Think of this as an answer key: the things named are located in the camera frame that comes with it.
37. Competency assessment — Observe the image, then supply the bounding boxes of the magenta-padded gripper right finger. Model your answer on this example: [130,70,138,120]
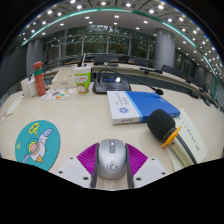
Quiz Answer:
[125,142,168,190]

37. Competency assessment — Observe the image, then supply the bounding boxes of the green-printed paper drink cup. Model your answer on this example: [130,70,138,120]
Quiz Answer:
[72,53,93,95]

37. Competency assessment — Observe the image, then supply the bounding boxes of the tall white paper cup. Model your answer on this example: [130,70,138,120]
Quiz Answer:
[20,77,30,98]

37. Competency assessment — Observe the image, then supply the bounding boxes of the blue and white book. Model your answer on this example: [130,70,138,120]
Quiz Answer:
[106,90,181,125]

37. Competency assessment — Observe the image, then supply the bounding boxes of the colourful sticker sheet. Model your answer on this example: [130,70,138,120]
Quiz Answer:
[39,87,77,101]

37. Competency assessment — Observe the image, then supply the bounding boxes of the white cardboard box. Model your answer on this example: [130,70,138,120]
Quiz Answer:
[50,68,78,89]

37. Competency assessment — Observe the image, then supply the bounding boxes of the red drink bottle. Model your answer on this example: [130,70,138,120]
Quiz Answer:
[32,60,47,97]

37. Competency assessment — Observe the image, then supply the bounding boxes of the black foam handheld microphone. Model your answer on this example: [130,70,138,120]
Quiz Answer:
[146,108,198,167]

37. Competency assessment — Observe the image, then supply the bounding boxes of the white lidded mug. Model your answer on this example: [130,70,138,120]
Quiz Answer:
[27,78,38,98]

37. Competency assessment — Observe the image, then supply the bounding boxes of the round teal cartoon mouse pad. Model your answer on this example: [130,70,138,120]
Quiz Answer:
[14,120,62,172]

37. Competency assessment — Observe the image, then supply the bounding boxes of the silver computer mouse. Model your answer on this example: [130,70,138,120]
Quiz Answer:
[97,138,128,180]

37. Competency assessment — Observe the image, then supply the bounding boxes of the dark office chairs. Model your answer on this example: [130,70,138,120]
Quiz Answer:
[43,54,218,104]

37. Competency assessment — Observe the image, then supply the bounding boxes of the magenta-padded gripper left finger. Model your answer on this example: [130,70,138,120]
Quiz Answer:
[54,142,100,189]

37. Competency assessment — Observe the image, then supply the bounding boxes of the ceiling lights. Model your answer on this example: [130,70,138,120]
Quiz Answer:
[16,0,224,88]

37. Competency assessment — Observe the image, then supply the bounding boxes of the dark conference microphone unit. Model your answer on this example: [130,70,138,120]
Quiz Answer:
[92,68,165,96]

